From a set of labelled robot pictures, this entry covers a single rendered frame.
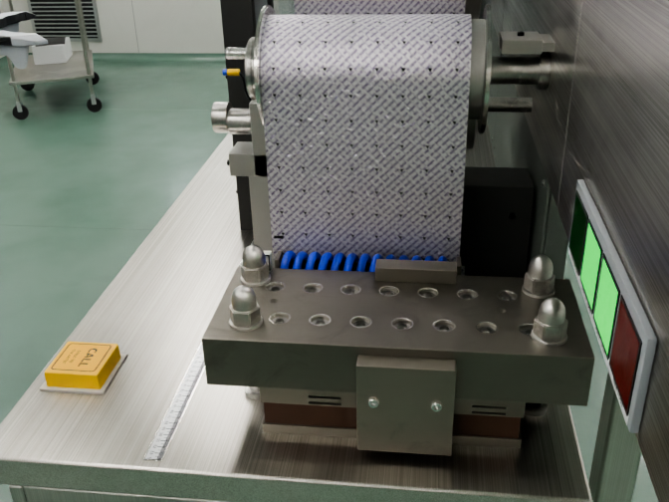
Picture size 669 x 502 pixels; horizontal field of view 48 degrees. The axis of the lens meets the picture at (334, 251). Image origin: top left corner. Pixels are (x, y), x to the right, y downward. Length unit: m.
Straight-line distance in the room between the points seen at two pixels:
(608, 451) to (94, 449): 0.80
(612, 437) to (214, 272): 0.68
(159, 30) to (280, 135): 6.04
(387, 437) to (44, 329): 2.23
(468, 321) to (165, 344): 0.43
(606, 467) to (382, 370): 0.65
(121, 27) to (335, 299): 6.27
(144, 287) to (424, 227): 0.47
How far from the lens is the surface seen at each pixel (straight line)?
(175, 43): 6.89
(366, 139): 0.88
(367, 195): 0.91
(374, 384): 0.77
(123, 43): 7.06
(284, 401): 0.84
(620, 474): 1.35
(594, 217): 0.62
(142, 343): 1.05
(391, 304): 0.84
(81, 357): 1.01
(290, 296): 0.86
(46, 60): 5.92
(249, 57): 0.91
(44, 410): 0.97
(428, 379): 0.77
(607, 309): 0.56
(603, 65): 0.65
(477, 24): 0.90
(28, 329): 2.96
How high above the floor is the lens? 1.47
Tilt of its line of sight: 27 degrees down
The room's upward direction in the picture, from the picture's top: 2 degrees counter-clockwise
